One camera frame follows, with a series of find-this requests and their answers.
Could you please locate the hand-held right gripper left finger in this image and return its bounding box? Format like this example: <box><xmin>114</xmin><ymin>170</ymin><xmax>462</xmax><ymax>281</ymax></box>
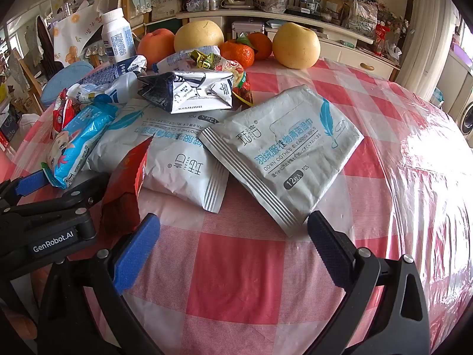
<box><xmin>37</xmin><ymin>212</ymin><xmax>163</xmax><ymax>355</ymax></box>

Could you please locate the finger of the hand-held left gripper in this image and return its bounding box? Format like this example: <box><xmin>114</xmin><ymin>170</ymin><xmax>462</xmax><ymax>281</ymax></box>
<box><xmin>0</xmin><ymin>169</ymin><xmax>49</xmax><ymax>208</ymax></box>
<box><xmin>0</xmin><ymin>173</ymin><xmax>111</xmax><ymax>217</ymax></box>

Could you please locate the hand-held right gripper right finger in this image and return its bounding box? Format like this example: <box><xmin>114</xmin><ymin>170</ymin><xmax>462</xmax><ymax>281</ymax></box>
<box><xmin>307</xmin><ymin>210</ymin><xmax>431</xmax><ymax>355</ymax></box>

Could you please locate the red snack packet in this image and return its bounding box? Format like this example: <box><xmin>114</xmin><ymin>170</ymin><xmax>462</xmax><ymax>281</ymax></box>
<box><xmin>100</xmin><ymin>135</ymin><xmax>154</xmax><ymax>235</ymax></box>

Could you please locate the grey wet wipes packet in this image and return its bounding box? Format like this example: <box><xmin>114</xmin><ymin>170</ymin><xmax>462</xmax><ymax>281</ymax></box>
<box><xmin>198</xmin><ymin>84</ymin><xmax>365</xmax><ymax>237</ymax></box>
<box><xmin>83</xmin><ymin>98</ymin><xmax>230</xmax><ymax>214</ymax></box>

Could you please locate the crushed blue white milk carton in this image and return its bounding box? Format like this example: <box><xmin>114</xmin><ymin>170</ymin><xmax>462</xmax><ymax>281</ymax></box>
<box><xmin>137</xmin><ymin>71</ymin><xmax>234</xmax><ymax>114</ymax></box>

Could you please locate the blue cartoon print packet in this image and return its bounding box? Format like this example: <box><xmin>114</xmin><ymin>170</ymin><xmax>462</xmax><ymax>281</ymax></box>
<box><xmin>41</xmin><ymin>98</ymin><xmax>119</xmax><ymax>189</ymax></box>

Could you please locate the red white candy packet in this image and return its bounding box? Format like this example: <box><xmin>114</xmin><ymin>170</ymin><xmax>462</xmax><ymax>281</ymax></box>
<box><xmin>50</xmin><ymin>89</ymin><xmax>84</xmax><ymax>141</ymax></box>

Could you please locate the red white checkered tablecloth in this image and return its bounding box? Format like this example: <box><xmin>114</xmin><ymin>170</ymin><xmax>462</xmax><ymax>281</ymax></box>
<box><xmin>0</xmin><ymin>57</ymin><xmax>473</xmax><ymax>355</ymax></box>

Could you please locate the crushed white plastic bottle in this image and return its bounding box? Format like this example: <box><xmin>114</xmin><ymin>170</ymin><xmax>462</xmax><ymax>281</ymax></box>
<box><xmin>67</xmin><ymin>72</ymin><xmax>148</xmax><ymax>106</ymax></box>

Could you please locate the flattened blue white carton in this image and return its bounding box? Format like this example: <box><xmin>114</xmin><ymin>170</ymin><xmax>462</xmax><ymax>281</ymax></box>
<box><xmin>76</xmin><ymin>55</ymin><xmax>148</xmax><ymax>86</ymax></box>

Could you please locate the dark wooden chair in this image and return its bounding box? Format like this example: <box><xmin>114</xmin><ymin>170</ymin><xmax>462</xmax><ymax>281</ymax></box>
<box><xmin>35</xmin><ymin>15</ymin><xmax>63</xmax><ymax>80</ymax></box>

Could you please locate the white orange print cloth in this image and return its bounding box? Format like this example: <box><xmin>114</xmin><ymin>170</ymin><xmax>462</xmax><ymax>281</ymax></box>
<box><xmin>52</xmin><ymin>4</ymin><xmax>108</xmax><ymax>67</ymax></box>

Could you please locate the white bottle blue label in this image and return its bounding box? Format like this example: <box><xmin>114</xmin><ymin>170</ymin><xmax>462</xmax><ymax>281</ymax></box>
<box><xmin>101</xmin><ymin>7</ymin><xmax>137</xmax><ymax>64</ymax></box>

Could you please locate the red orange apple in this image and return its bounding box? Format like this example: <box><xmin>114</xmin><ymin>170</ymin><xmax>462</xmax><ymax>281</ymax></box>
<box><xmin>137</xmin><ymin>28</ymin><xmax>176</xmax><ymax>66</ymax></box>

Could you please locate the white blue crumpled wrapper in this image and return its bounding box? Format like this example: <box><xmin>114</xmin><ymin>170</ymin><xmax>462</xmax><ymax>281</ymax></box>
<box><xmin>152</xmin><ymin>44</ymin><xmax>220</xmax><ymax>72</ymax></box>

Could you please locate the yellow green snack packet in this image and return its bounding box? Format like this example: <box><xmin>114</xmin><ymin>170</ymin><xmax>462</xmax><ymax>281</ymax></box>
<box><xmin>188</xmin><ymin>50</ymin><xmax>255</xmax><ymax>106</ymax></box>

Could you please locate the washing machine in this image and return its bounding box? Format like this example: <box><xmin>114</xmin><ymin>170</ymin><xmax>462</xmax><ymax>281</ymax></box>
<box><xmin>456</xmin><ymin>92</ymin><xmax>473</xmax><ymax>145</ymax></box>

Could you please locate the yellow pear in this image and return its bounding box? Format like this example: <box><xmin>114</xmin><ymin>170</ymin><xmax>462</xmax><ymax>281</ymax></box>
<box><xmin>272</xmin><ymin>22</ymin><xmax>320</xmax><ymax>70</ymax></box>
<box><xmin>174</xmin><ymin>20</ymin><xmax>225</xmax><ymax>53</ymax></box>

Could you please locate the white television cabinet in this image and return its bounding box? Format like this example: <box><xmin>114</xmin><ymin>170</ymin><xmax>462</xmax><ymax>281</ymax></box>
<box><xmin>142</xmin><ymin>7</ymin><xmax>401</xmax><ymax>80</ymax></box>

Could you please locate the white printed box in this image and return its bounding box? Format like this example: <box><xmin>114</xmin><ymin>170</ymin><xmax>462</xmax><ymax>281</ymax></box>
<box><xmin>151</xmin><ymin>0</ymin><xmax>183</xmax><ymax>21</ymax></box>

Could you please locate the tangerine with green leaf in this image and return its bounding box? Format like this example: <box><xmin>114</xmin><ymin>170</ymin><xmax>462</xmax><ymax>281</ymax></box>
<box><xmin>219</xmin><ymin>33</ymin><xmax>255</xmax><ymax>69</ymax></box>

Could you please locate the orange tangerine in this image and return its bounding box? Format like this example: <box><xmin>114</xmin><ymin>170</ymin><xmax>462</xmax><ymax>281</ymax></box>
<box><xmin>247</xmin><ymin>31</ymin><xmax>273</xmax><ymax>61</ymax></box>

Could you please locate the pack of small bottles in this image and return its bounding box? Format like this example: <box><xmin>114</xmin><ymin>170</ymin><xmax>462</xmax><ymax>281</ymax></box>
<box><xmin>186</xmin><ymin>0</ymin><xmax>222</xmax><ymax>12</ymax></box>

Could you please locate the red packet on cabinet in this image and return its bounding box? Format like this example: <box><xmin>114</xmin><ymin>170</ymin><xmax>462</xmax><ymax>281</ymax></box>
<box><xmin>375</xmin><ymin>22</ymin><xmax>392</xmax><ymax>47</ymax></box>

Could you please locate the pink storage box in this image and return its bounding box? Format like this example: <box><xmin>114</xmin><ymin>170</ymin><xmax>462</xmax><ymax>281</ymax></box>
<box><xmin>231</xmin><ymin>21</ymin><xmax>266</xmax><ymax>41</ymax></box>

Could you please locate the beige curtain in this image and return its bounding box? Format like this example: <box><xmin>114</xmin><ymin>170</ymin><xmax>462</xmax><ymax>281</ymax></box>
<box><xmin>393</xmin><ymin>0</ymin><xmax>462</xmax><ymax>100</ymax></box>

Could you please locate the white printed plastic bag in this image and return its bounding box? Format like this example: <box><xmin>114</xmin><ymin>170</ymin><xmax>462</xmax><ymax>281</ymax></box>
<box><xmin>342</xmin><ymin>0</ymin><xmax>379</xmax><ymax>38</ymax></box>

